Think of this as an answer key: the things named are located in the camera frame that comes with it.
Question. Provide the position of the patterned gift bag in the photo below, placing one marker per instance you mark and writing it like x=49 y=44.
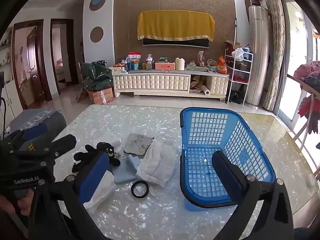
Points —
x=201 y=58

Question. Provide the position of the black bag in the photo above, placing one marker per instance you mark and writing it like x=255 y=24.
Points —
x=236 y=97

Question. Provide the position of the yellow cover cloth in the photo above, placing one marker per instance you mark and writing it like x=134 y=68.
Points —
x=175 y=25

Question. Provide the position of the white metal rack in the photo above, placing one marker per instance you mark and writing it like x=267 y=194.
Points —
x=238 y=70

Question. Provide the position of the patterned curtain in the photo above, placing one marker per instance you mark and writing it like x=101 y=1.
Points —
x=275 y=55

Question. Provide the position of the pink storage box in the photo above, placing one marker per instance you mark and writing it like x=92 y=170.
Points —
x=165 y=66

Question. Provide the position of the cardboard box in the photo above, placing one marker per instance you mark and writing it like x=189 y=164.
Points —
x=100 y=95

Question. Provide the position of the white paper roll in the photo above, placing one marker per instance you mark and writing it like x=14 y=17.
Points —
x=205 y=90

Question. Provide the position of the light blue cloth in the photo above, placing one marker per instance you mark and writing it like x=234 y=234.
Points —
x=125 y=171

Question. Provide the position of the blue wall clock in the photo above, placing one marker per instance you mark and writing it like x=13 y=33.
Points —
x=97 y=2

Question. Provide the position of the dark green plastic bag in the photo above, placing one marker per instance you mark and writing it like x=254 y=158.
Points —
x=96 y=76

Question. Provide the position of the black television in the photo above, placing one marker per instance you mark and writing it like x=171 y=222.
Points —
x=175 y=43

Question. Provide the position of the black cloth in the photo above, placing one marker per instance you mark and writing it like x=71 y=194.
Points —
x=103 y=148

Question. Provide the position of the brown wooden door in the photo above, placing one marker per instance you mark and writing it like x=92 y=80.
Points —
x=27 y=62

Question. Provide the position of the blue plastic basket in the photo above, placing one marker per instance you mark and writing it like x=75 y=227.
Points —
x=183 y=130

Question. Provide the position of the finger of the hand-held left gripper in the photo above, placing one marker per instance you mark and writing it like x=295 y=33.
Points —
x=35 y=131
x=62 y=142

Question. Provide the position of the person's left hand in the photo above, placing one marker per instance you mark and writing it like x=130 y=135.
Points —
x=17 y=205

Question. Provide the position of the grey mottled cloth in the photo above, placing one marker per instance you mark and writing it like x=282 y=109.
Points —
x=138 y=143

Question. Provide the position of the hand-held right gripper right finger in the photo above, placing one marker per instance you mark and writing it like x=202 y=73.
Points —
x=226 y=177

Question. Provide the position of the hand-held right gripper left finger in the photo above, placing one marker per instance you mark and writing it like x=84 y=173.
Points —
x=92 y=181

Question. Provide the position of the wooden drying rack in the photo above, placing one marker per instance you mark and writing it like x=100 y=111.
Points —
x=305 y=82

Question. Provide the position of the cream tufted television cabinet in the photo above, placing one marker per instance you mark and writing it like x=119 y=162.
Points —
x=150 y=82

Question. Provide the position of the round brown wall ornament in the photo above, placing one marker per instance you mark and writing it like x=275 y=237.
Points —
x=96 y=34

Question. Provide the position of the white quilted cloth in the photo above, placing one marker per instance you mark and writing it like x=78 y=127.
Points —
x=157 y=162

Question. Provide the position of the sliding glass door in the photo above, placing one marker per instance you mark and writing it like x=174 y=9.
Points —
x=292 y=55

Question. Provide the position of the standing air conditioner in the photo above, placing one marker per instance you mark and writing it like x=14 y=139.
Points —
x=257 y=55

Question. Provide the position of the white plastic bag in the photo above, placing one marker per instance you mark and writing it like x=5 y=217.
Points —
x=238 y=53

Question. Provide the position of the pile of pink clothes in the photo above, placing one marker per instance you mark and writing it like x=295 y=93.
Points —
x=310 y=68

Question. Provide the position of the hanging red clothes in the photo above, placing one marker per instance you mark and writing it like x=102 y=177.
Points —
x=307 y=107

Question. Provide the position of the orange bag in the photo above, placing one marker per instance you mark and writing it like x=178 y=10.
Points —
x=222 y=66

